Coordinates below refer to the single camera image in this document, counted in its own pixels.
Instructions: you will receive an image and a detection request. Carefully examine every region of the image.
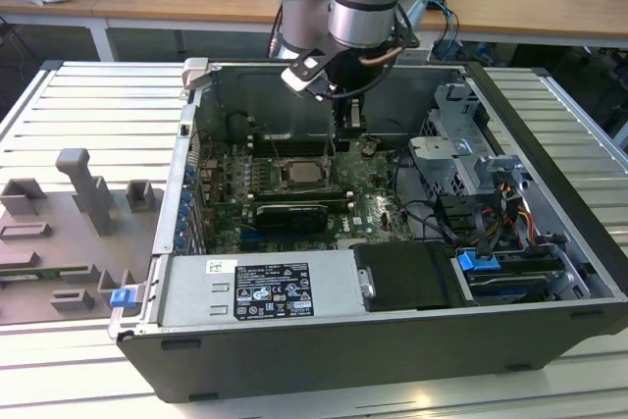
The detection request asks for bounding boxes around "CPU socket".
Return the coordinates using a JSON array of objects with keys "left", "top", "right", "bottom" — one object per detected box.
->
[{"left": 277, "top": 156, "right": 341, "bottom": 191}]

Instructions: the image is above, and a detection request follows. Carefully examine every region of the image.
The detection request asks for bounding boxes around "coloured power wire bundle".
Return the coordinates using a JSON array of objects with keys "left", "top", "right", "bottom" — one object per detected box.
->
[{"left": 493, "top": 182, "right": 537, "bottom": 245}]

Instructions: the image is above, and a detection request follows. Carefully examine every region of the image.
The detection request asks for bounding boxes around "grey power supply unit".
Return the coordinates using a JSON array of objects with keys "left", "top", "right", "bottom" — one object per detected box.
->
[{"left": 157, "top": 248, "right": 368, "bottom": 328}]

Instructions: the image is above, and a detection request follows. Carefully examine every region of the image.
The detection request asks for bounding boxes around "green RAM stick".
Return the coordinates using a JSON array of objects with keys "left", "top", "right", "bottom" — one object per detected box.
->
[{"left": 0, "top": 266, "right": 90, "bottom": 278}]

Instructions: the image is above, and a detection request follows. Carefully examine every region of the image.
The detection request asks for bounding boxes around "silver metal drive cage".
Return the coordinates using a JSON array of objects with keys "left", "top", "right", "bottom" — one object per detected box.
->
[{"left": 405, "top": 81, "right": 533, "bottom": 196}]

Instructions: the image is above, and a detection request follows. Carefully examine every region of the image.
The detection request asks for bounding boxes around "black open PC case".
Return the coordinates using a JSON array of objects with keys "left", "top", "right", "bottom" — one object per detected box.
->
[{"left": 107, "top": 56, "right": 628, "bottom": 403}]

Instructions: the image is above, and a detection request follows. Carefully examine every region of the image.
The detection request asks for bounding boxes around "grey parts rack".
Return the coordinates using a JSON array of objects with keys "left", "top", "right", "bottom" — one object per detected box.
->
[{"left": 0, "top": 146, "right": 166, "bottom": 328}]

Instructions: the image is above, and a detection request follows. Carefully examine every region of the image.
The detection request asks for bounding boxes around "blue case latch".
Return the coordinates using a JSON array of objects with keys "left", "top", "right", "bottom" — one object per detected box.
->
[{"left": 110, "top": 288, "right": 135, "bottom": 311}]

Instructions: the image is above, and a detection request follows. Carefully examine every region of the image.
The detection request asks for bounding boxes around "black graphics card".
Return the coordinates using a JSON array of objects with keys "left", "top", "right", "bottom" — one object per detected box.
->
[{"left": 253, "top": 201, "right": 330, "bottom": 235}]

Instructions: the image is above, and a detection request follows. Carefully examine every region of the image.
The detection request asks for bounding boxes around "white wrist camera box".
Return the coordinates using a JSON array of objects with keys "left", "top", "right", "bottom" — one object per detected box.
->
[{"left": 280, "top": 47, "right": 332, "bottom": 97}]

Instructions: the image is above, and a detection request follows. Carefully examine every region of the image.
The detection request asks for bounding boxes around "black data wire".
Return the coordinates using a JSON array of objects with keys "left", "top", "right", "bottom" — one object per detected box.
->
[{"left": 476, "top": 206, "right": 494, "bottom": 263}]

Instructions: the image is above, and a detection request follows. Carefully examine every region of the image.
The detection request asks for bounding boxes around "blue disk carrier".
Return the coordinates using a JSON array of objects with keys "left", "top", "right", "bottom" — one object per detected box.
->
[{"left": 454, "top": 248, "right": 566, "bottom": 306}]

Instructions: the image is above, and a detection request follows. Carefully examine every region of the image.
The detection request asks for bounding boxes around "black cylindrical capacitor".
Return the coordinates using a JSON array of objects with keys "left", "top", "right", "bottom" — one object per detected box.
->
[{"left": 226, "top": 113, "right": 249, "bottom": 139}]

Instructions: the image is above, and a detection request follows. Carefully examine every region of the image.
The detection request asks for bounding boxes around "green motherboard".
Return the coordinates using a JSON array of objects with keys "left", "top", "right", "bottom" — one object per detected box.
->
[{"left": 195, "top": 136, "right": 409, "bottom": 252}]

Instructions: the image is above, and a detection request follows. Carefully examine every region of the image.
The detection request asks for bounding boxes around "grey case release handle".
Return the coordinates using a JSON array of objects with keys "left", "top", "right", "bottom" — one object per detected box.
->
[{"left": 180, "top": 56, "right": 213, "bottom": 92}]

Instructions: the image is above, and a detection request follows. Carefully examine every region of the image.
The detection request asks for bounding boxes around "blue cable bundle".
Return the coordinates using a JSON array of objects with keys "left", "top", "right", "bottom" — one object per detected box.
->
[{"left": 425, "top": 0, "right": 466, "bottom": 60}]

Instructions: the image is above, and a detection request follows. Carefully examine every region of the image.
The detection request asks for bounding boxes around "black RAM slot bank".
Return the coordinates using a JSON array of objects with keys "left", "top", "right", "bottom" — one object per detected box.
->
[
  {"left": 250, "top": 134, "right": 337, "bottom": 156},
  {"left": 248, "top": 187, "right": 355, "bottom": 210}
]

